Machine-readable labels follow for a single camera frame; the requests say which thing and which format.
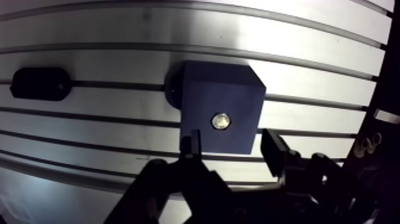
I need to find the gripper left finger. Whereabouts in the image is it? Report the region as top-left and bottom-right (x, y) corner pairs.
(104, 129), (239, 224)

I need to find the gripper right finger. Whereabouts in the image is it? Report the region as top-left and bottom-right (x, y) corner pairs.
(260, 128), (380, 224)

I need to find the steel bolt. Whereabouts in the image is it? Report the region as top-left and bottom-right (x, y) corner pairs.
(211, 113), (232, 130)

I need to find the black oval holder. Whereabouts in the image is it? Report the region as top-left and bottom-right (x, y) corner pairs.
(10, 67), (73, 102)

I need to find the dark blue-grey block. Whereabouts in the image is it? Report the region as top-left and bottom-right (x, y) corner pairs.
(164, 60), (267, 155)

